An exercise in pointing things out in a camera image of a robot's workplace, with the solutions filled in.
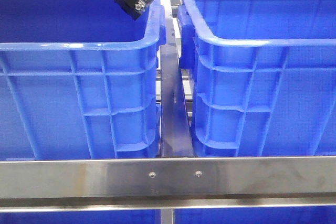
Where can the left blue plastic bin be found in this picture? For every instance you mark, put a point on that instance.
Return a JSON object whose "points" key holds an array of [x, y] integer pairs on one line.
{"points": [[78, 80]]}

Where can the blue plastic bin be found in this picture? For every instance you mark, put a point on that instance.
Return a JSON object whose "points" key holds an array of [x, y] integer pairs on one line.
{"points": [[78, 80], [264, 76]]}

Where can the right blue plastic bin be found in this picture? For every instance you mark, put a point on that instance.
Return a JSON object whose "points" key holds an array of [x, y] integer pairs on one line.
{"points": [[264, 76]]}

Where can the steel center divider bar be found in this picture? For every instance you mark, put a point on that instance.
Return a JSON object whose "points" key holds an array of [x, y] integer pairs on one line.
{"points": [[175, 131]]}

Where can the lower left blue bin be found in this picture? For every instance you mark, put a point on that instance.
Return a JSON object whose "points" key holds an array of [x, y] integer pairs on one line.
{"points": [[117, 216]]}

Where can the lower right blue bin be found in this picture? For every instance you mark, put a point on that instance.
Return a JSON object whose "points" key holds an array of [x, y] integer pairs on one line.
{"points": [[311, 214]]}

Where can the stainless steel front rail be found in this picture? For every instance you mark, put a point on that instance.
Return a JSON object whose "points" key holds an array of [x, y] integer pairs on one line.
{"points": [[163, 183]]}

